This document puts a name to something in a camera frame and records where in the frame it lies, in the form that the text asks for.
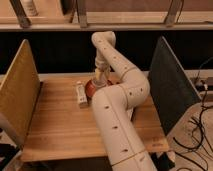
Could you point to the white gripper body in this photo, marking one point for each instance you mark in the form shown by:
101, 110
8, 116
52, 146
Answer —
101, 63

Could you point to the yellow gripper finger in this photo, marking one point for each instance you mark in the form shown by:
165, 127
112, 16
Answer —
101, 75

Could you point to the translucent white ceramic cup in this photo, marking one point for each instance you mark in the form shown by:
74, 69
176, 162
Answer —
99, 83

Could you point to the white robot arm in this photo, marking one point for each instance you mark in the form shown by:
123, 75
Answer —
125, 149

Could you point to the orange ceramic bowl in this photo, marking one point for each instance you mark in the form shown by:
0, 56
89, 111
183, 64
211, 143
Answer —
90, 88

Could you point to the right dark side panel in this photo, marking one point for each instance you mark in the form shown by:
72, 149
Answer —
173, 93

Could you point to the left wooden side panel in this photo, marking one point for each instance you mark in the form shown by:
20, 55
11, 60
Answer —
19, 90

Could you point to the white bottle on shelf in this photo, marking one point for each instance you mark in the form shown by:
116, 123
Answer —
30, 7

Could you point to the power strip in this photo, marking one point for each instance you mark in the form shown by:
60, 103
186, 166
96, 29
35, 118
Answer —
208, 81

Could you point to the wooden shelf rail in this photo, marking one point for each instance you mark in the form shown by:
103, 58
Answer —
118, 15

